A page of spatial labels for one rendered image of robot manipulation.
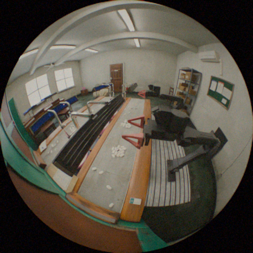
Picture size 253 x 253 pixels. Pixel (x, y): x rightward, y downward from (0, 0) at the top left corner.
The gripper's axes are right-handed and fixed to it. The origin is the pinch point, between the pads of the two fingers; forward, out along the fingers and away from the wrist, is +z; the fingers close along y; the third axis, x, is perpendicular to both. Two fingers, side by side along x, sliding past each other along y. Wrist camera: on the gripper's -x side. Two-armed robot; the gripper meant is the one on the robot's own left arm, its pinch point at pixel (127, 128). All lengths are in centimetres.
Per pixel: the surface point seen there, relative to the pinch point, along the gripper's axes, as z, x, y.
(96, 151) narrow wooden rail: 25.8, 30.5, -0.3
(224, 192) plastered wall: -196, 77, 54
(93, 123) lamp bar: 14.0, -2.2, 2.6
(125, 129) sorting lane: 9.8, 33.1, -34.1
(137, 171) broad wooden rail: -8.7, 30.9, 6.9
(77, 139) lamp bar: 14.4, -2.6, 12.6
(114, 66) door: 192, -81, -485
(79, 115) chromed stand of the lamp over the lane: 22.7, -4.6, 0.9
